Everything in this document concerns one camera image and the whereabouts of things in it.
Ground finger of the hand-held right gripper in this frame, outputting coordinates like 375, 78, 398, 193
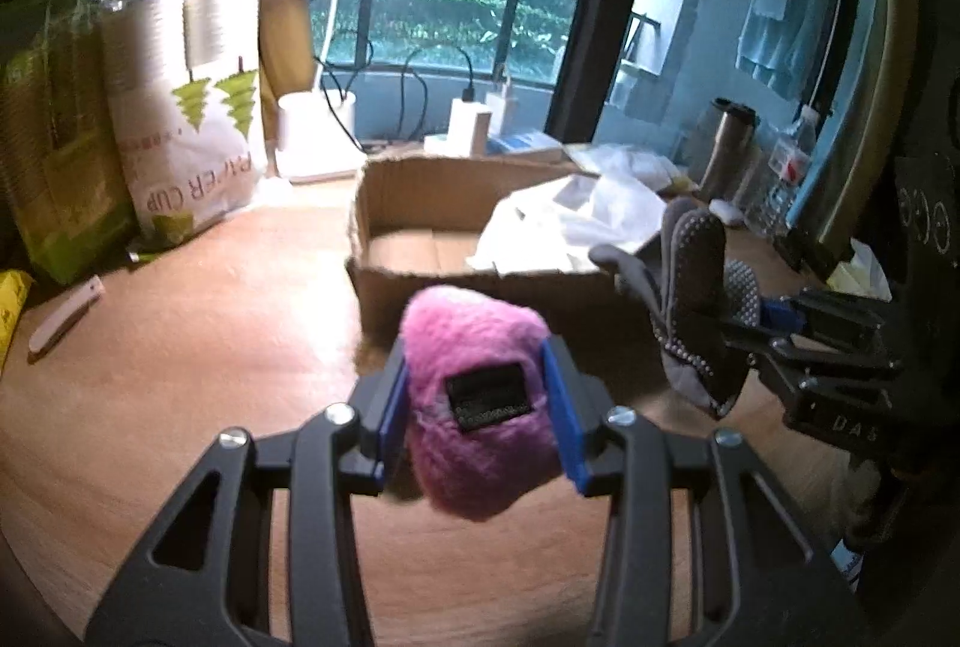
722, 330, 905, 389
757, 285, 887, 338

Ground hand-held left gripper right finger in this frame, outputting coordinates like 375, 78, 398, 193
540, 338, 871, 647

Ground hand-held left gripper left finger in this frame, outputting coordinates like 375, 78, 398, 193
82, 339, 413, 647

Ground pink plush toy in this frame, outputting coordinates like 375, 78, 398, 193
397, 285, 563, 522

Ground cardboard box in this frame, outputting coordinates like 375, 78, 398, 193
345, 156, 661, 348

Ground grey dotted glove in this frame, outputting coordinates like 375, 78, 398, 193
589, 201, 762, 419

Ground white plastic bag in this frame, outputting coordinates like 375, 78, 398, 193
465, 171, 668, 277

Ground clear water bottle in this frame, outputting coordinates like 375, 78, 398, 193
750, 107, 818, 236

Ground steel thermos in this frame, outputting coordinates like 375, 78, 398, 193
697, 98, 760, 206

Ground clear plastic bags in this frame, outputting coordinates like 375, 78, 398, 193
566, 143, 687, 194

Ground white power strip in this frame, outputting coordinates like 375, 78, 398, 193
424, 128, 563, 164

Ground white desk lamp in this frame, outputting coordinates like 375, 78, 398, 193
262, 0, 451, 185

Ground large white charger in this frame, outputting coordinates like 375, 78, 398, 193
448, 98, 492, 157

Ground hanging blue towel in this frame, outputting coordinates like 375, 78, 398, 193
735, 0, 833, 101

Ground white balcony box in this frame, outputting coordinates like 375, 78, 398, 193
609, 64, 661, 110

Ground small white charger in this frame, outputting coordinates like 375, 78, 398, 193
486, 88, 518, 139

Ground white paper cup pack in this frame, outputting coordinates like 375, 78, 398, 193
101, 0, 278, 247

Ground white utility knife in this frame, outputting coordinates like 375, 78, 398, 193
28, 276, 104, 362

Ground yellow packet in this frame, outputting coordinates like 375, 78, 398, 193
0, 268, 35, 371

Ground green paper cup pack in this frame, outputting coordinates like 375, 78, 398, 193
0, 0, 140, 284

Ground black cables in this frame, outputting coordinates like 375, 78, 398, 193
315, 41, 477, 142

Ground black window frame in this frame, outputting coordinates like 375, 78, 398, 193
544, 0, 665, 139

